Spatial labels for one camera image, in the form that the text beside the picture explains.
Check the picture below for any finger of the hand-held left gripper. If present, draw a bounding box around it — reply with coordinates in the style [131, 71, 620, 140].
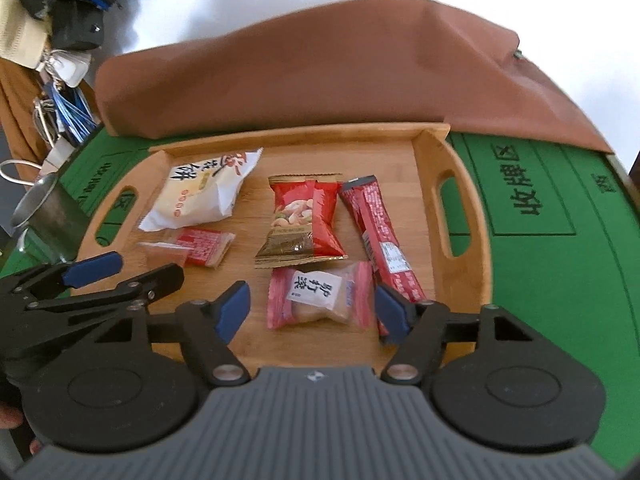
[0, 252, 124, 302]
[25, 262, 186, 313]

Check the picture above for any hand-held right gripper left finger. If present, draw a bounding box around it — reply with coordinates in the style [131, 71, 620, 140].
[100, 281, 252, 386]

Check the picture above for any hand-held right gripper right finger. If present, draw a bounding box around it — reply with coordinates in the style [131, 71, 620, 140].
[375, 284, 538, 386]

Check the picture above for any red stick sachet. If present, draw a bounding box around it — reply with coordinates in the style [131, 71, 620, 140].
[339, 175, 427, 303]
[362, 232, 403, 346]

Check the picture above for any pink candy packet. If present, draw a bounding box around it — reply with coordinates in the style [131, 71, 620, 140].
[266, 261, 375, 331]

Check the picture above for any white pastry packet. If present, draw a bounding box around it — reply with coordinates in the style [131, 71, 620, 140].
[139, 147, 264, 233]

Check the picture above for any red nut packet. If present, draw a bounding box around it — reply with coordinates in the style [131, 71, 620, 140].
[253, 174, 348, 269]

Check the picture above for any wooden tray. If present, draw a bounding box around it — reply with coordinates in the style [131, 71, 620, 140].
[70, 122, 494, 368]

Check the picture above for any person's left hand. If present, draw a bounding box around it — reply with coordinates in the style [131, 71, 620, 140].
[0, 406, 43, 457]

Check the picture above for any metal cup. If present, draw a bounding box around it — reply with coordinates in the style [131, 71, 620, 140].
[11, 170, 83, 266]

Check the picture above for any white tote bag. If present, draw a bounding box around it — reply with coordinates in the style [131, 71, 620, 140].
[0, 135, 76, 187]

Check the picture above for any orange coat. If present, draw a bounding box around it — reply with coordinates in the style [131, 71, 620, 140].
[0, 60, 56, 162]

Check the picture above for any white handbag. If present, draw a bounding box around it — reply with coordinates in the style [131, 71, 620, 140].
[37, 50, 92, 87]

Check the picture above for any black hanging bag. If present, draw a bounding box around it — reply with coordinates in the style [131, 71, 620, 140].
[50, 2, 104, 52]

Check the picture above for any brown cloth bag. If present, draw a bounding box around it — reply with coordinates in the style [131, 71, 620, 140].
[94, 0, 616, 156]

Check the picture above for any beige woven hat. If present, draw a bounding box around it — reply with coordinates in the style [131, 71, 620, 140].
[0, 0, 49, 67]

